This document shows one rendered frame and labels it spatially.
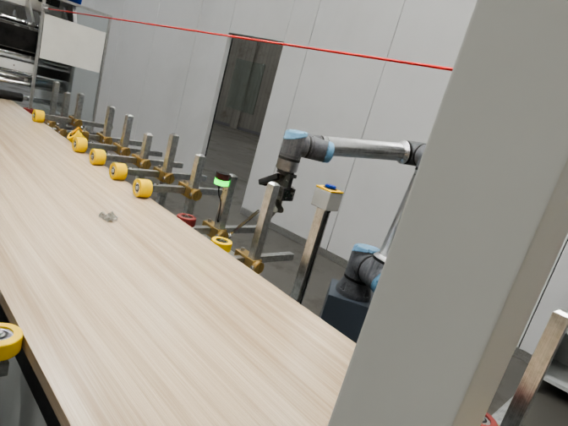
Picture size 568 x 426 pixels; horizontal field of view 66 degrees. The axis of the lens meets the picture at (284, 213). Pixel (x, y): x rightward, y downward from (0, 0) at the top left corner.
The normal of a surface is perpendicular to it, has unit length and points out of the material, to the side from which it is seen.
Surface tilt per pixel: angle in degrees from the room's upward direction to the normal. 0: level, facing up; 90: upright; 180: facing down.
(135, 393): 0
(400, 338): 90
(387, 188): 90
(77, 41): 90
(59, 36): 90
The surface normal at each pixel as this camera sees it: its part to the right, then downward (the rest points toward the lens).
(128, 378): 0.26, -0.94
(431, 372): -0.70, -0.02
